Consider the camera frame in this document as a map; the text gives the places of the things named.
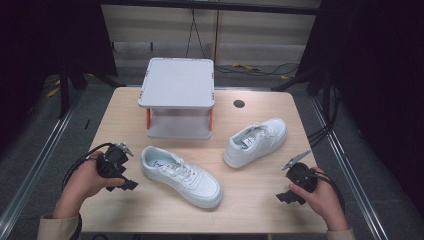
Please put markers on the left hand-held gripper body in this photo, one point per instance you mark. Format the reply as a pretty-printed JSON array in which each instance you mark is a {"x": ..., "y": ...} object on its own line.
[{"x": 111, "y": 163}]

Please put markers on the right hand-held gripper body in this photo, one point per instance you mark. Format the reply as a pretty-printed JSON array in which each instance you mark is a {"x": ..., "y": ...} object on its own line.
[{"x": 303, "y": 176}]

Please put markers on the white sneaker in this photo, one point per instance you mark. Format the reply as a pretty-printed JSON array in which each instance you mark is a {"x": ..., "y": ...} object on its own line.
[
  {"x": 196, "y": 183},
  {"x": 266, "y": 140}
]

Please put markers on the white shoe rack orange posts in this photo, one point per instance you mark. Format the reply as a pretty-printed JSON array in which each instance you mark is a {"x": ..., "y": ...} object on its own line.
[{"x": 176, "y": 81}]

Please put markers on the person's right hand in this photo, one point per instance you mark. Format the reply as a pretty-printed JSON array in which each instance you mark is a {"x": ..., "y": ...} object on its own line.
[{"x": 326, "y": 203}]

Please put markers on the person's left hand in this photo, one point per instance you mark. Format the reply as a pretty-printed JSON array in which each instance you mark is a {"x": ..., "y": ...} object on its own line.
[{"x": 81, "y": 183}]

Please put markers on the black stand leg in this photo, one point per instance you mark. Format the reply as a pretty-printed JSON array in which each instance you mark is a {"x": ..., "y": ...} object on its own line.
[{"x": 64, "y": 90}]

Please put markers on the yellow floor marker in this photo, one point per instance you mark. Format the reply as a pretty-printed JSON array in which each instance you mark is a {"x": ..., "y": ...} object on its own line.
[{"x": 52, "y": 92}]

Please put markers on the round dark table grommet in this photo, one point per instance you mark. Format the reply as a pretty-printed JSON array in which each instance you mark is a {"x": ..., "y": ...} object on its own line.
[{"x": 239, "y": 103}]

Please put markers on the yellow strip on floor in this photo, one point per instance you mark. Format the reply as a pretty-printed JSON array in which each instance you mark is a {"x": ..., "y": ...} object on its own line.
[{"x": 246, "y": 67}]

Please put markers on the dark curtain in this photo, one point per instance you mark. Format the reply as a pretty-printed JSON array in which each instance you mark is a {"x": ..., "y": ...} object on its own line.
[
  {"x": 40, "y": 40},
  {"x": 383, "y": 66}
]

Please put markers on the black overhead beam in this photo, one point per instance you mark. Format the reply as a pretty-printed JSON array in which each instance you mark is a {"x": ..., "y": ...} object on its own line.
[{"x": 216, "y": 6}]

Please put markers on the metal floor rail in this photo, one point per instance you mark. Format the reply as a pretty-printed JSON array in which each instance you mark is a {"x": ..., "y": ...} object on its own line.
[
  {"x": 346, "y": 166},
  {"x": 36, "y": 160}
]

